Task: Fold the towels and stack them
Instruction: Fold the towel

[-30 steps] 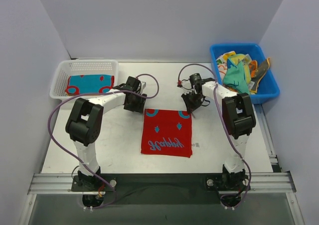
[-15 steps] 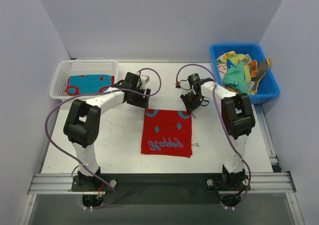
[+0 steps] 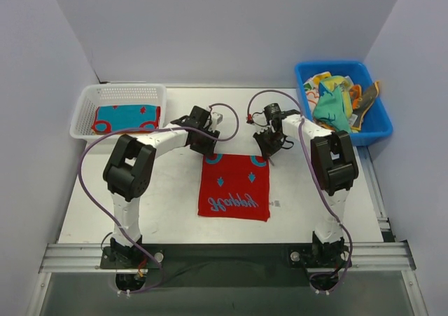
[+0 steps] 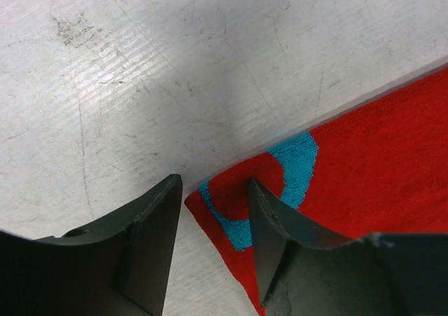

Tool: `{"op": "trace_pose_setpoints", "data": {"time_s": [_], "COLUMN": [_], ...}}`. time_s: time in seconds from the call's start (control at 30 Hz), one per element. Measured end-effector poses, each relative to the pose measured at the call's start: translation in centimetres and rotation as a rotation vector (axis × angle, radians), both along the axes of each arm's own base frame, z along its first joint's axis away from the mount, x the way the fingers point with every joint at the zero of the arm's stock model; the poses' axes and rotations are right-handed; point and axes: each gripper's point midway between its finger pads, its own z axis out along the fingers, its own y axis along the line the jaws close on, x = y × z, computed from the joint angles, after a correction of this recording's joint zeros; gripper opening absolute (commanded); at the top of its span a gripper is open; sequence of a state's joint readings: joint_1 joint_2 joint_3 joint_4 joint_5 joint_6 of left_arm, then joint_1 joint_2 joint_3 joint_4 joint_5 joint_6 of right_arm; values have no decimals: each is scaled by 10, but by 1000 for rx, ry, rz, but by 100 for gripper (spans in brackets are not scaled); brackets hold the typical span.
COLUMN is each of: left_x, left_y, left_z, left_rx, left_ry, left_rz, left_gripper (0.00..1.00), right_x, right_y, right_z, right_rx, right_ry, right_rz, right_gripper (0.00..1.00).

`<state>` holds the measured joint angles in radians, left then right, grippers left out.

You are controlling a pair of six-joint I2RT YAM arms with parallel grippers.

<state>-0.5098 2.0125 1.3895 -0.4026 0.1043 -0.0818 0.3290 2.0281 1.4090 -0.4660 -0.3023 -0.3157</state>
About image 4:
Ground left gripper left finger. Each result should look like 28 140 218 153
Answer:
1 174 183 315

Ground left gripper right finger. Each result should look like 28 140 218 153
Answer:
248 179 447 315

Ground red blue tiger towel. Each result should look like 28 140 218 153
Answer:
185 69 447 315

